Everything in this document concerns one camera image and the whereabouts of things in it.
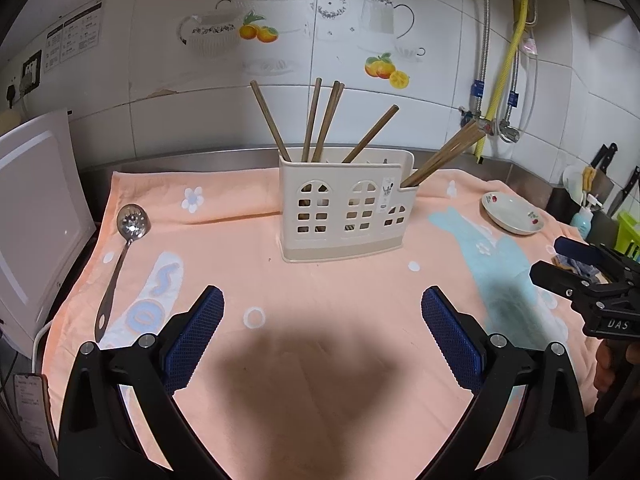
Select peach printed towel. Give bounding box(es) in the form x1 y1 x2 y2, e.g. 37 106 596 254
43 169 597 479

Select black wall socket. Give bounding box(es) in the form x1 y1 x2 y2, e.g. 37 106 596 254
20 50 42 96

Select steel slotted spoon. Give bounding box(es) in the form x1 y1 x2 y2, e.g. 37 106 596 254
93 204 151 344

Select wooden chopstick two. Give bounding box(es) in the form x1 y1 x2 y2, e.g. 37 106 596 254
300 77 322 162

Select black handled knife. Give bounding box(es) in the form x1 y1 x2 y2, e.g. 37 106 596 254
608 166 640 218

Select wooden chopstick one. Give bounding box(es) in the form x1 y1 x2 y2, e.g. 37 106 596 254
250 80 291 162

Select wooden chopstick ten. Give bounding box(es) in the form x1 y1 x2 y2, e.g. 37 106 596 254
410 130 487 190

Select grey rag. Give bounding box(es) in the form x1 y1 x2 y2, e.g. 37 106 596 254
552 255 600 283

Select white small dish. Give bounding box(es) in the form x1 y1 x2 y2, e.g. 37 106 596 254
480 192 544 236

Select wooden chopstick three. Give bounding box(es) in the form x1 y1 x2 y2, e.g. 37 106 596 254
311 80 340 162

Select person's right hand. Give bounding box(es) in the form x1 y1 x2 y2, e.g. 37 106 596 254
593 340 620 399

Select wooden chopstick eight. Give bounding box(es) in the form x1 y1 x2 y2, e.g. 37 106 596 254
403 122 483 188

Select yellow gas hose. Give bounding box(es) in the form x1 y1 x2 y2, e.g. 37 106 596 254
472 0 532 164

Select wooden chopstick five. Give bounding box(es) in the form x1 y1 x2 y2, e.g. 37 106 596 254
342 104 399 164

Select smartphone in brown case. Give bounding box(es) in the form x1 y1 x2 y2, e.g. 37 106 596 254
13 373 58 476

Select wooden chopstick nine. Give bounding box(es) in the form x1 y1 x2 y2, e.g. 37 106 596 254
400 119 476 187

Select wooden chopstick four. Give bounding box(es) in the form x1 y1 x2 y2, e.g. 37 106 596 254
326 81 345 136

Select white microwave oven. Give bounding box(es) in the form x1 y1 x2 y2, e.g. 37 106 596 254
0 110 96 358

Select wooden chopstick six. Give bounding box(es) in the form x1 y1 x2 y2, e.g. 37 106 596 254
406 127 485 189

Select green plastic basket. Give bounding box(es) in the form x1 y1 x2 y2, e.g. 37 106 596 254
614 211 640 262

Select blue soap bottle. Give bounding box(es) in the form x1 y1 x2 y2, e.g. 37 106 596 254
570 194 598 240

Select braided steel hose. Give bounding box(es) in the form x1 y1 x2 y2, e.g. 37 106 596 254
458 0 494 126

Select cream plastic utensil holder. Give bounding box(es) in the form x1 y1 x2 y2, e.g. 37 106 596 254
279 148 418 262

